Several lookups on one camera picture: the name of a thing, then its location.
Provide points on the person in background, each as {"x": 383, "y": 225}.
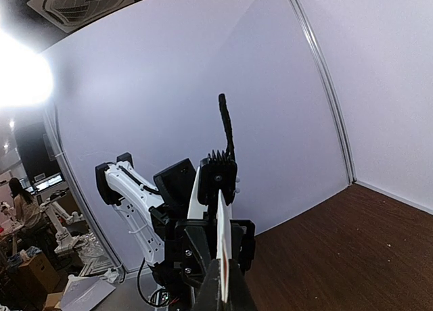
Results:
{"x": 27, "y": 209}

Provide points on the right aluminium frame post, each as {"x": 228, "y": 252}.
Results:
{"x": 328, "y": 87}

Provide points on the beige decorated lined sheet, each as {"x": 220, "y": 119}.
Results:
{"x": 223, "y": 243}

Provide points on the ceiling air vent panel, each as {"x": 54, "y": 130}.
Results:
{"x": 70, "y": 15}

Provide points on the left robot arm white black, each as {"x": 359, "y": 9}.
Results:
{"x": 182, "y": 219}

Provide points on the ceiling light panel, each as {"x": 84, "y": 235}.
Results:
{"x": 26, "y": 76}

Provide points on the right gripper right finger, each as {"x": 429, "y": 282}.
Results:
{"x": 239, "y": 296}

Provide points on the white paper on bench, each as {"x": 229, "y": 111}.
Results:
{"x": 85, "y": 294}

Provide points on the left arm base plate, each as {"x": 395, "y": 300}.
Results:
{"x": 162, "y": 300}

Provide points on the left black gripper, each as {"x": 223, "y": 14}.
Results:
{"x": 190, "y": 246}

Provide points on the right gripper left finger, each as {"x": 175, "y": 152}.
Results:
{"x": 212, "y": 292}

